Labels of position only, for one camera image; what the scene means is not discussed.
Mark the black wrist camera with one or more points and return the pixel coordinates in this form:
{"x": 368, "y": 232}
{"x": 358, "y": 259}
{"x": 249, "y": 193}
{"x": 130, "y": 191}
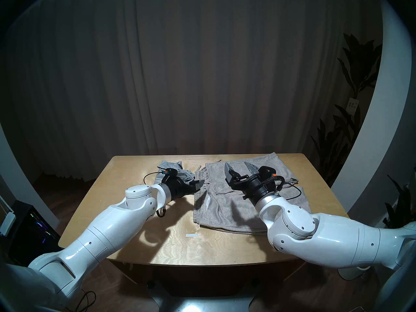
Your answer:
{"x": 267, "y": 171}
{"x": 169, "y": 172}

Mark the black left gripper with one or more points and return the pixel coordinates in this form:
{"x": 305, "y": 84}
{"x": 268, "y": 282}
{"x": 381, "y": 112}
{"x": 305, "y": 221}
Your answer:
{"x": 178, "y": 188}

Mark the white cylindrical pot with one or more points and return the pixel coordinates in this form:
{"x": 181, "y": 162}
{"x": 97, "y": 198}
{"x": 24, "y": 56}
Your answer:
{"x": 352, "y": 273}

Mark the tall dark leafy plant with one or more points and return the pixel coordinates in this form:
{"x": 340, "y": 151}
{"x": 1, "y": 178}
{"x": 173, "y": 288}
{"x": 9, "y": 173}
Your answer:
{"x": 351, "y": 132}

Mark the light grey shorts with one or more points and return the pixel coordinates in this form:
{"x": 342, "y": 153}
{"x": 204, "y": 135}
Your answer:
{"x": 185, "y": 173}

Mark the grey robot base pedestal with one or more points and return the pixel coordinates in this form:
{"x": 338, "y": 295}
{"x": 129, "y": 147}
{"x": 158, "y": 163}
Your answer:
{"x": 204, "y": 305}

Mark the white tape strip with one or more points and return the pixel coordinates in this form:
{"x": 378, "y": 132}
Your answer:
{"x": 191, "y": 235}

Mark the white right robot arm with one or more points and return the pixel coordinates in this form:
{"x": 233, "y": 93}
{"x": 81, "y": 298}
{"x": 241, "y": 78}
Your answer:
{"x": 325, "y": 236}

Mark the black computer tower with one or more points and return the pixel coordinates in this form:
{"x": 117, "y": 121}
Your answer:
{"x": 29, "y": 240}

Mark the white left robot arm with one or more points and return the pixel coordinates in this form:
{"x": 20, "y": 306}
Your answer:
{"x": 97, "y": 236}

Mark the brown pleated curtain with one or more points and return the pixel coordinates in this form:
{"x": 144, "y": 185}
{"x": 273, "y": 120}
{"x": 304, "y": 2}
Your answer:
{"x": 195, "y": 71}

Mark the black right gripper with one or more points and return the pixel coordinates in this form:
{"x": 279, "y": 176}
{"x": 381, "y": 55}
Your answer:
{"x": 256, "y": 186}

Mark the white plant tag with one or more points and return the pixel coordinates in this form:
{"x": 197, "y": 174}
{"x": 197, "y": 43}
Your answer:
{"x": 352, "y": 105}

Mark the beige sweat shorts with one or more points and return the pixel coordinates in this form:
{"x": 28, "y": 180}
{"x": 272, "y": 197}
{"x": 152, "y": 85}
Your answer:
{"x": 221, "y": 214}

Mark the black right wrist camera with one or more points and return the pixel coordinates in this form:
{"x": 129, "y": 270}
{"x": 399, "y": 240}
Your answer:
{"x": 267, "y": 171}

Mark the white router box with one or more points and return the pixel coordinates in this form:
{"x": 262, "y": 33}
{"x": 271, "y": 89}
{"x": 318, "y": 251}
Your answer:
{"x": 7, "y": 220}

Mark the light wooden table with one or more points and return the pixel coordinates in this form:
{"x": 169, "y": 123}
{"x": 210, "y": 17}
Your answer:
{"x": 130, "y": 171}

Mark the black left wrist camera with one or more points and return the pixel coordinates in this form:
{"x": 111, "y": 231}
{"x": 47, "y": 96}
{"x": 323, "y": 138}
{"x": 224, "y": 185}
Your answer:
{"x": 169, "y": 172}

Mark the small dark leafy plant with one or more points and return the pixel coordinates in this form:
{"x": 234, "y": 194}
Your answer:
{"x": 401, "y": 204}

